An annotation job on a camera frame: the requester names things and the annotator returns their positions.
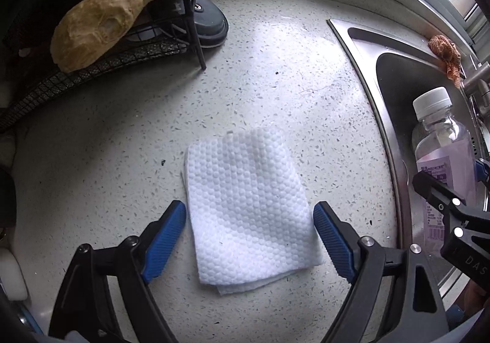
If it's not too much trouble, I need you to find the steel faucet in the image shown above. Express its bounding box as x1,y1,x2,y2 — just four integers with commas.
461,61,490,106

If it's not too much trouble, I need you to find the black round disc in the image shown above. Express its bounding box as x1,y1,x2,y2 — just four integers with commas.
151,0,229,48

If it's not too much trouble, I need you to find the brown loofah sponge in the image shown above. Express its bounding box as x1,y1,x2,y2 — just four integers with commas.
51,0,177,73

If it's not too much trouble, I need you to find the orange rag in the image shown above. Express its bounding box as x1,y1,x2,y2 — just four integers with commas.
428,34,464,89

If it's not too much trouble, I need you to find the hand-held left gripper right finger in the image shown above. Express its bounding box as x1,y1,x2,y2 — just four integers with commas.
312,200,450,343

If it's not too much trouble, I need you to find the blue coaster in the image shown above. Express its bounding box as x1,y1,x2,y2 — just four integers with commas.
17,303,44,334

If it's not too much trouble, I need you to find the clear plastic bottle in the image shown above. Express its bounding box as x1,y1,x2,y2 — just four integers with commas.
411,87,479,248

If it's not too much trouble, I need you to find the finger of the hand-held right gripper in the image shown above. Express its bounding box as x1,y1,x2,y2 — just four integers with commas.
475,159,490,185
413,171,490,231

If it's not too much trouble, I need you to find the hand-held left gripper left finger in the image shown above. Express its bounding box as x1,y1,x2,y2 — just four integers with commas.
48,199,188,343

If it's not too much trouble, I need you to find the white lidded cup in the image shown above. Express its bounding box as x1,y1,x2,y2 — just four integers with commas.
0,247,29,301

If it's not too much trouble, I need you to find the white paper towel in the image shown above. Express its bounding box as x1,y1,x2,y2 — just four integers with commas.
181,128,325,295

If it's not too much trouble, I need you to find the stainless steel sink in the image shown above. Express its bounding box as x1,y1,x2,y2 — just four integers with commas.
327,17,490,313

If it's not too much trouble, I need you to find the black wire rack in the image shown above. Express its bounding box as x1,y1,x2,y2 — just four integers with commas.
0,0,207,133

